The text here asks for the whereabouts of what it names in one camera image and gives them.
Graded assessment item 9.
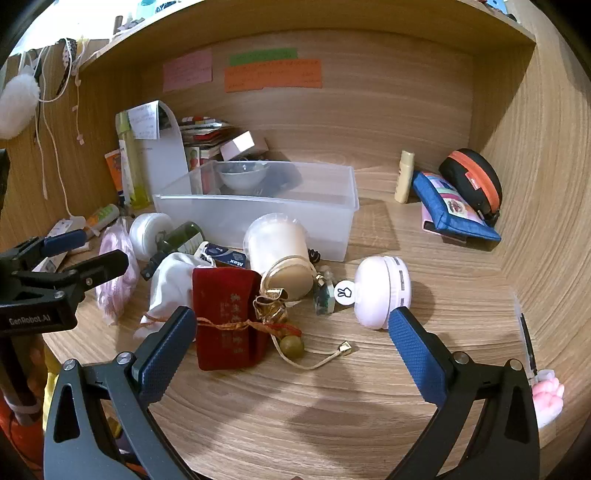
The pink paw toy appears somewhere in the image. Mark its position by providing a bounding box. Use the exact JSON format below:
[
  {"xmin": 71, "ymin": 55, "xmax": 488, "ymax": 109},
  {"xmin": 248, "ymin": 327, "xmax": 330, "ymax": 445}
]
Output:
[{"xmin": 531, "ymin": 369, "xmax": 565, "ymax": 428}]

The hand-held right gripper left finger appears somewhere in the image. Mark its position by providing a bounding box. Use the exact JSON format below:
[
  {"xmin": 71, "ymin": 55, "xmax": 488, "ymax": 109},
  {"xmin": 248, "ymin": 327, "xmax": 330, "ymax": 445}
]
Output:
[{"xmin": 44, "ymin": 306, "xmax": 218, "ymax": 480}]

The small blue box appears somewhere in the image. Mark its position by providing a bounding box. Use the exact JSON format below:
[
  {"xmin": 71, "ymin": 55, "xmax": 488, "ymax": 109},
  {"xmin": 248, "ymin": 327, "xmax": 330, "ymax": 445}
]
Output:
[{"xmin": 203, "ymin": 242, "xmax": 250, "ymax": 271}]

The pink notebook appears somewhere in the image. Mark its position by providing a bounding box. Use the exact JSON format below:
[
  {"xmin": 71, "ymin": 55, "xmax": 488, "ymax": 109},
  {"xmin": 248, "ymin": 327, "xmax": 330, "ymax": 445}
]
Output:
[{"xmin": 421, "ymin": 203, "xmax": 469, "ymax": 244}]

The white cable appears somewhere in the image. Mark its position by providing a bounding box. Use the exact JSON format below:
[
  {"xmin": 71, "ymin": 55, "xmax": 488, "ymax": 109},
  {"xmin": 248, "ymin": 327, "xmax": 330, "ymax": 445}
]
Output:
[{"xmin": 21, "ymin": 39, "xmax": 86, "ymax": 220}]

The gold ornament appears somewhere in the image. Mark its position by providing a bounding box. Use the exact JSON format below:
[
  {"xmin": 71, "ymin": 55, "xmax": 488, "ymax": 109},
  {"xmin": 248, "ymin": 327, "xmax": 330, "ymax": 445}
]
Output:
[{"xmin": 253, "ymin": 288, "xmax": 289, "ymax": 324}]

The small glass bottle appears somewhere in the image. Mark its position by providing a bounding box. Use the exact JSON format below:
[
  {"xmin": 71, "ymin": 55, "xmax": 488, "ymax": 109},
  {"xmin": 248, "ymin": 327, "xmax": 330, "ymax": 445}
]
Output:
[{"xmin": 313, "ymin": 265, "xmax": 337, "ymax": 317}]

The red cloth pouch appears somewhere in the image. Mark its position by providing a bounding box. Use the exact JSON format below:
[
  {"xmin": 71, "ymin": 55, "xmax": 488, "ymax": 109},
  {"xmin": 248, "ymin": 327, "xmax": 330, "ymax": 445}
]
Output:
[{"xmin": 191, "ymin": 267, "xmax": 269, "ymax": 371}]

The white paper receipt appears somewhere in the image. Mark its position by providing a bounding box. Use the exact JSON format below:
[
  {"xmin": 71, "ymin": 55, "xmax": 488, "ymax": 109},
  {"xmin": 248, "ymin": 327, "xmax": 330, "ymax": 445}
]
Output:
[{"xmin": 127, "ymin": 100, "xmax": 191, "ymax": 204}]

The pink ribbon spool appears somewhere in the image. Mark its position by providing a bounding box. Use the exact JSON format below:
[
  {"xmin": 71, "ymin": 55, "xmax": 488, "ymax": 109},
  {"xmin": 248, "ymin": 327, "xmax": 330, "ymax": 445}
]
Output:
[{"xmin": 95, "ymin": 217, "xmax": 139, "ymax": 326}]

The round white tape dispenser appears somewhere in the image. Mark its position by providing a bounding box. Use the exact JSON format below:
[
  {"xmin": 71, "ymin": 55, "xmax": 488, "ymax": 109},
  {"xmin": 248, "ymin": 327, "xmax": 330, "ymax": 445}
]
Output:
[{"xmin": 243, "ymin": 213, "xmax": 315, "ymax": 303}]

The white cloth bag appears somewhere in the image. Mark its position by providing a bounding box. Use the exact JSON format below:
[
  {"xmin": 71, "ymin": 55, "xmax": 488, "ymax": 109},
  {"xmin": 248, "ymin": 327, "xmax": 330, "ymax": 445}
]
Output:
[{"xmin": 141, "ymin": 251, "xmax": 217, "ymax": 329}]

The bead with cream cord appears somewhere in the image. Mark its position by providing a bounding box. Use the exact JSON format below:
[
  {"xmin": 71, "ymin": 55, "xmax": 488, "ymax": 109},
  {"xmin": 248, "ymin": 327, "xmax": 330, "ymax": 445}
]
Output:
[{"xmin": 270, "ymin": 323, "xmax": 355, "ymax": 371}]

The pink round device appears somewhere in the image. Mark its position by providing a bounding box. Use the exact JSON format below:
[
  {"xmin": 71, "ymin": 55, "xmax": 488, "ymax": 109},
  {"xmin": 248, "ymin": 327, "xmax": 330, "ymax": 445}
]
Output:
[{"xmin": 353, "ymin": 255, "xmax": 413, "ymax": 330}]

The white bowl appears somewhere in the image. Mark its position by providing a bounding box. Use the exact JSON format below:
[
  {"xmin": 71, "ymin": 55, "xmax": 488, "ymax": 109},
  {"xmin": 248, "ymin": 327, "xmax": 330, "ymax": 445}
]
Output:
[{"xmin": 218, "ymin": 161, "xmax": 271, "ymax": 192}]

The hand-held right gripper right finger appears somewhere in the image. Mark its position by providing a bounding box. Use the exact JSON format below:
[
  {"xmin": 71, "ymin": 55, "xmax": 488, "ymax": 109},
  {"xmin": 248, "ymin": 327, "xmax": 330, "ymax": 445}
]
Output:
[{"xmin": 385, "ymin": 307, "xmax": 541, "ymax": 480}]

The white round case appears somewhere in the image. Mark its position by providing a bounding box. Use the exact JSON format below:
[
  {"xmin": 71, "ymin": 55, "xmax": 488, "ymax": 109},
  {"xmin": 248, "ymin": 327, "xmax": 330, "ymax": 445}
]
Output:
[{"xmin": 129, "ymin": 212, "xmax": 175, "ymax": 258}]

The small white box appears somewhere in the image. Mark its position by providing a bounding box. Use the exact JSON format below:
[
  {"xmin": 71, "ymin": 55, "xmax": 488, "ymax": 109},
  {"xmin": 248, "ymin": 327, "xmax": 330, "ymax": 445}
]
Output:
[{"xmin": 220, "ymin": 130, "xmax": 269, "ymax": 161}]

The orange sticky note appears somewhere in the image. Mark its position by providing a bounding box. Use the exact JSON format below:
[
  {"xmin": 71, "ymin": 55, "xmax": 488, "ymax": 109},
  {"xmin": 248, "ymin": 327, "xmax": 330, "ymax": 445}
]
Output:
[{"xmin": 224, "ymin": 58, "xmax": 322, "ymax": 93}]

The stack of packets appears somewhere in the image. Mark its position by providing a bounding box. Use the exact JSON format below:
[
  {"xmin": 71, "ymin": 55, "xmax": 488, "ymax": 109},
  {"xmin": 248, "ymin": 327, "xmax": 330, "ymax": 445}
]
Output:
[{"xmin": 178, "ymin": 115, "xmax": 236, "ymax": 195}]

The clear plastic zip bag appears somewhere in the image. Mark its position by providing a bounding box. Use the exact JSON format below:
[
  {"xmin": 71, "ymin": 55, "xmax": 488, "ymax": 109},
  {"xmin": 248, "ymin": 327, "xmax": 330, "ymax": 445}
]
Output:
[{"xmin": 152, "ymin": 161, "xmax": 360, "ymax": 263}]

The black pen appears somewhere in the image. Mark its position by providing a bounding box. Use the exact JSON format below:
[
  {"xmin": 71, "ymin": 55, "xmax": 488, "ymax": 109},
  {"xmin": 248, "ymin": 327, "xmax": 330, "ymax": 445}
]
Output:
[{"xmin": 517, "ymin": 298, "xmax": 539, "ymax": 374}]

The white fluffy pompom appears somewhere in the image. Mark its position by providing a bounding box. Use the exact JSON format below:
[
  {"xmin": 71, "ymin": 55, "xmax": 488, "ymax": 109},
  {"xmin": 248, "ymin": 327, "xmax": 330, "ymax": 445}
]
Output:
[{"xmin": 0, "ymin": 73, "xmax": 40, "ymax": 140}]

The green sticky note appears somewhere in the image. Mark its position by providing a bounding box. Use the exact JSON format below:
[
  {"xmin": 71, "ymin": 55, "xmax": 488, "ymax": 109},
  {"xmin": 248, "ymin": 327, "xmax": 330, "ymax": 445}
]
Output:
[{"xmin": 229, "ymin": 47, "xmax": 297, "ymax": 66}]

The pink sticky note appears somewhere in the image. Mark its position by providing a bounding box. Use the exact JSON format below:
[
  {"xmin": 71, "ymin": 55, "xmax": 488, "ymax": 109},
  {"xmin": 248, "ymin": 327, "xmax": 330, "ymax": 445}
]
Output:
[{"xmin": 163, "ymin": 50, "xmax": 214, "ymax": 92}]

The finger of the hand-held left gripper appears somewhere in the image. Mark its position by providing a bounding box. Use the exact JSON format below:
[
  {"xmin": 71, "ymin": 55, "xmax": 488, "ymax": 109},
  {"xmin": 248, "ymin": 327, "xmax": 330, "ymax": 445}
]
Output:
[
  {"xmin": 0, "ymin": 229, "xmax": 89, "ymax": 273},
  {"xmin": 9, "ymin": 250, "xmax": 130, "ymax": 305}
]

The blue patchwork pouch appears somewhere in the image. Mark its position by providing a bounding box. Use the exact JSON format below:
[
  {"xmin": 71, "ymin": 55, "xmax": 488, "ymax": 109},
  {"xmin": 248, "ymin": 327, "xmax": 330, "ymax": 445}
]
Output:
[{"xmin": 412, "ymin": 171, "xmax": 502, "ymax": 243}]

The green white tube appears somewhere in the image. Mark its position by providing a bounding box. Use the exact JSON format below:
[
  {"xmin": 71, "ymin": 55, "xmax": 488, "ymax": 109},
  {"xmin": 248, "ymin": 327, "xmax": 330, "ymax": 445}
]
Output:
[{"xmin": 85, "ymin": 203, "xmax": 121, "ymax": 234}]

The yellow-green bottle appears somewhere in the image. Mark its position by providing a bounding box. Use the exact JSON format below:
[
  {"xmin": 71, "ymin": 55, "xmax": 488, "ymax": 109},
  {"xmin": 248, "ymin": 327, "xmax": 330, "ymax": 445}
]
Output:
[{"xmin": 115, "ymin": 111, "xmax": 151, "ymax": 210}]

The white round tag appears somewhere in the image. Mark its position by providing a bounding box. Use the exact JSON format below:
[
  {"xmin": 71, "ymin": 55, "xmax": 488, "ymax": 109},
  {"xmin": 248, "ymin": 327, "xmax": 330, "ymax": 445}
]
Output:
[{"xmin": 333, "ymin": 279, "xmax": 357, "ymax": 306}]

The wooden desktop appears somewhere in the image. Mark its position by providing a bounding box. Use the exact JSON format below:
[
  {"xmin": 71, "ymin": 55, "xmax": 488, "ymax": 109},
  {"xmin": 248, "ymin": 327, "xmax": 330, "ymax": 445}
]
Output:
[{"xmin": 41, "ymin": 148, "xmax": 561, "ymax": 480}]

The white paper packet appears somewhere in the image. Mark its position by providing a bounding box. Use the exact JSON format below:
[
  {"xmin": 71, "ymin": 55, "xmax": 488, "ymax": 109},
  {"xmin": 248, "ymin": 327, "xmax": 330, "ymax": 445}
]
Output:
[{"xmin": 32, "ymin": 217, "xmax": 100, "ymax": 273}]

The black orange zip case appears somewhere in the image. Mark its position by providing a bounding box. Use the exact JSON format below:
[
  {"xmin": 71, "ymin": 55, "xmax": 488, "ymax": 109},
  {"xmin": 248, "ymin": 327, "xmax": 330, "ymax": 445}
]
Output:
[{"xmin": 438, "ymin": 148, "xmax": 503, "ymax": 227}]

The dark green bottle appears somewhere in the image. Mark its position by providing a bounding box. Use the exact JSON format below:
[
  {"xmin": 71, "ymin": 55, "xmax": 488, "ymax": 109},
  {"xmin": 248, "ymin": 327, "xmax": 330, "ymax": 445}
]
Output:
[{"xmin": 141, "ymin": 222, "xmax": 206, "ymax": 281}]

